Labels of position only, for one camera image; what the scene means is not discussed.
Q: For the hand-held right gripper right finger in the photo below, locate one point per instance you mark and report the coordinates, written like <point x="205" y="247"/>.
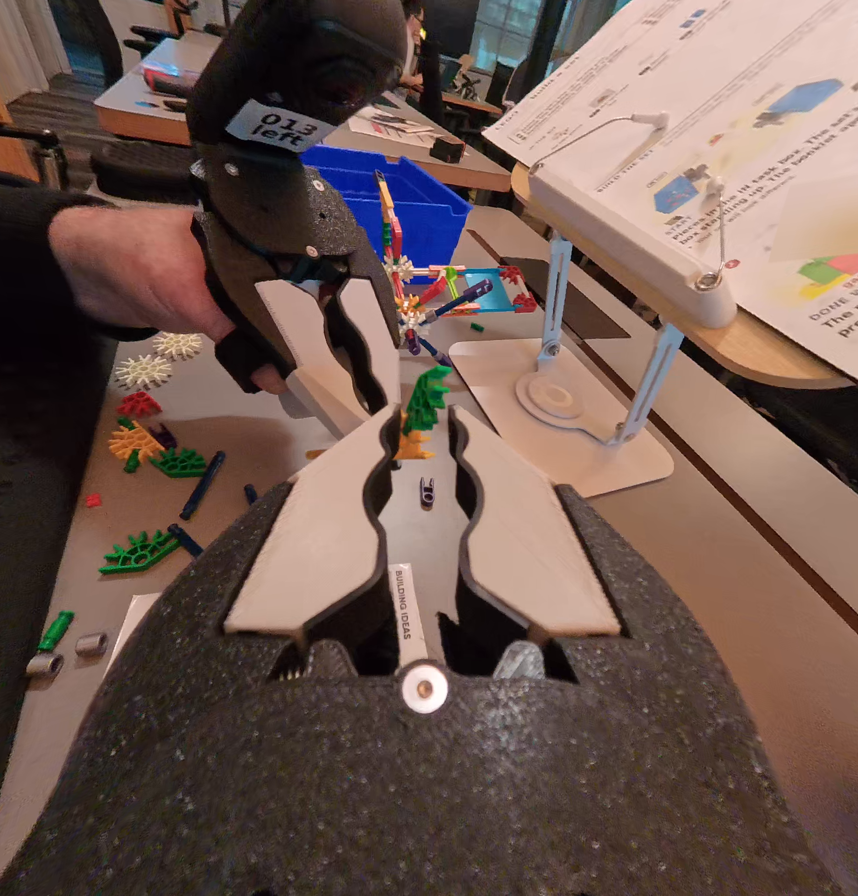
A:
<point x="534" y="553"/>

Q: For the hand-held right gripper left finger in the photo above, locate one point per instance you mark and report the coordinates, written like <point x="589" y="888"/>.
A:
<point x="310" y="553"/>

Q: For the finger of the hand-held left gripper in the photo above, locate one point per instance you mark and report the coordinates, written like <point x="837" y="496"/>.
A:
<point x="376" y="336"/>
<point x="299" y="329"/>

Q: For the orange fan connector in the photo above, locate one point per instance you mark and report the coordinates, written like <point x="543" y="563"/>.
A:
<point x="411" y="444"/>

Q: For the white instruction booklet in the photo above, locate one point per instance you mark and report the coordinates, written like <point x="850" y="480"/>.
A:
<point x="408" y="616"/>

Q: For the person's left forearm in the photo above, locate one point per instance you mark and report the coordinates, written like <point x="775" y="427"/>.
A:
<point x="23" y="245"/>

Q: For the person's left hand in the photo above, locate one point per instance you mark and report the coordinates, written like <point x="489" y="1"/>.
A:
<point x="135" y="266"/>

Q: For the colourful construction toy model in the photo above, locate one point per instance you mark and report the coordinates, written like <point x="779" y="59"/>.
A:
<point x="485" y="290"/>

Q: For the purple clip connector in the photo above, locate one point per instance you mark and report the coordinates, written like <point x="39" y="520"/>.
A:
<point x="427" y="493"/>
<point x="163" y="436"/>

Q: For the white snowflake connector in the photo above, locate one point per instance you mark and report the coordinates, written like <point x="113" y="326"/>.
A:
<point x="142" y="372"/>
<point x="177" y="346"/>

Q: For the black office chair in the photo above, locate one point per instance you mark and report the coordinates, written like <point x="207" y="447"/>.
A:
<point x="142" y="175"/>

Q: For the loose white papers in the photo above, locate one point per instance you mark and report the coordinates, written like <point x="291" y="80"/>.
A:
<point x="394" y="126"/>

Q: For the blue plastic bin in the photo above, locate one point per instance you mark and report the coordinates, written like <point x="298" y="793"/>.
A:
<point x="429" y="203"/>

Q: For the black small box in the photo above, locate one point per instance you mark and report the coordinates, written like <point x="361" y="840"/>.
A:
<point x="446" y="150"/>

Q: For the red fan connector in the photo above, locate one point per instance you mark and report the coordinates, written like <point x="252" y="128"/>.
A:
<point x="138" y="406"/>

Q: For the background table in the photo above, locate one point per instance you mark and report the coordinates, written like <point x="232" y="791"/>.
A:
<point x="121" y="105"/>
<point x="471" y="168"/>

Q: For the yellow rod with connectors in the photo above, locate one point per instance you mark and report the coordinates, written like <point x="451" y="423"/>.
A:
<point x="131" y="441"/>

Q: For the silver spacer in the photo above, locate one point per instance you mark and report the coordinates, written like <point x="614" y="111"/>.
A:
<point x="44" y="666"/>
<point x="91" y="644"/>

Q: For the white page holder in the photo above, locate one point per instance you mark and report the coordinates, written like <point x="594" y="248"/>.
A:
<point x="625" y="238"/>

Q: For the white book stand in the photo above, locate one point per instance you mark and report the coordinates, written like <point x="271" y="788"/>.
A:
<point x="751" y="350"/>

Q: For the printed instruction sheet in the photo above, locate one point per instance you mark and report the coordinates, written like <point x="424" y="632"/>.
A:
<point x="751" y="84"/>

